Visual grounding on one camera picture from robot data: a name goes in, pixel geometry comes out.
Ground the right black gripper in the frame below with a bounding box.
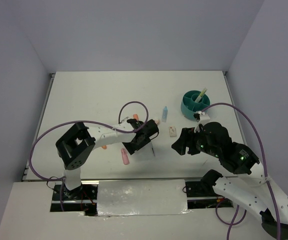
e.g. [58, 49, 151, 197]
[170, 126, 219, 157]

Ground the blue transparent highlighter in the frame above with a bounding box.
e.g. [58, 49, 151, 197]
[161, 106, 168, 123]

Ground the yellow thin highlighter pen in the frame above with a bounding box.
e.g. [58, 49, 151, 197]
[195, 87, 208, 103]

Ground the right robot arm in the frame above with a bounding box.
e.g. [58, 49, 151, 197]
[171, 122, 288, 240]

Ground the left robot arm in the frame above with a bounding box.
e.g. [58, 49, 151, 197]
[55, 118, 159, 200]

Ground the white eraser with label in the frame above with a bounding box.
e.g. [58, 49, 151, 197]
[168, 126, 177, 138]

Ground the pink white correction tape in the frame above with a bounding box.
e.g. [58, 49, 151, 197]
[154, 119, 160, 125]

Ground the teal round organizer container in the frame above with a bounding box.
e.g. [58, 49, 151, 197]
[180, 90, 211, 121]

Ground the silver foil sheet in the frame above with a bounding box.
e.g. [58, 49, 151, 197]
[97, 179, 190, 217]

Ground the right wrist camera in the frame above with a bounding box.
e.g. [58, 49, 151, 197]
[193, 111, 210, 133]

